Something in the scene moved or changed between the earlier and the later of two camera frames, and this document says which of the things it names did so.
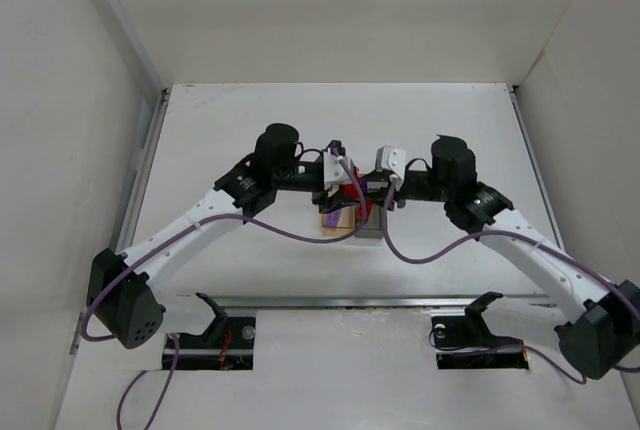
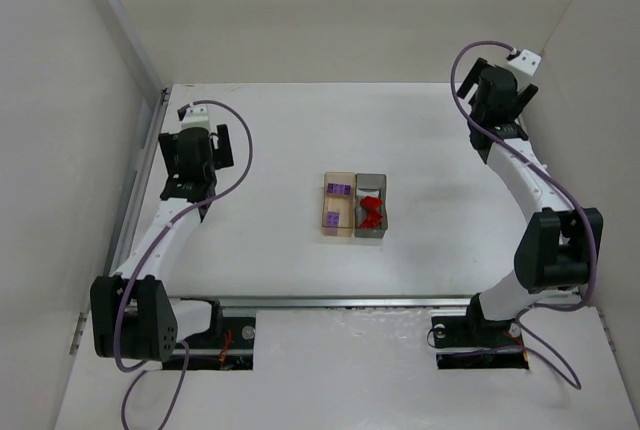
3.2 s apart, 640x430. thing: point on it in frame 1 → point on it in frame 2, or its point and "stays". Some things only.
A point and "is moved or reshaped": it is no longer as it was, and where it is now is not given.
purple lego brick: [332, 218] stays
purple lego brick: [364, 185] is moved or reshaped
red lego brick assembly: [353, 191] is moved or reshaped
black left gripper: [329, 198] → [223, 145]
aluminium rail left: [130, 207] stays
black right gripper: [382, 184] → [526, 95]
